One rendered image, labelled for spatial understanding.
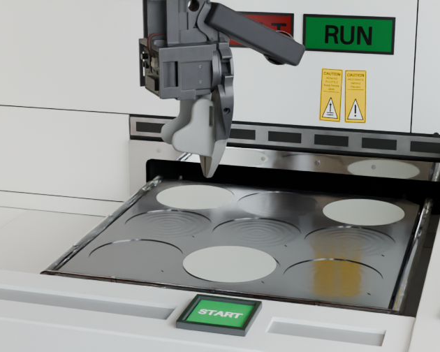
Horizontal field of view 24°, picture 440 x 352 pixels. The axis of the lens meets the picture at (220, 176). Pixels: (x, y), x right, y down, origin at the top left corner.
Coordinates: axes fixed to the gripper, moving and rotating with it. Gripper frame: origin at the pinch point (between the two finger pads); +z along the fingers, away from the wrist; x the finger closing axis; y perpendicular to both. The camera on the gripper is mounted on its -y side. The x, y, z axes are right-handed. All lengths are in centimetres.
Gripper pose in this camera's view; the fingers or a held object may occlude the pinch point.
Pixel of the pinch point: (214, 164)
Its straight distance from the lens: 111.2
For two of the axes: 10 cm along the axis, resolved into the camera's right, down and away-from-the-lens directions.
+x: 3.7, 2.6, -8.9
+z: 0.0, 9.6, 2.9
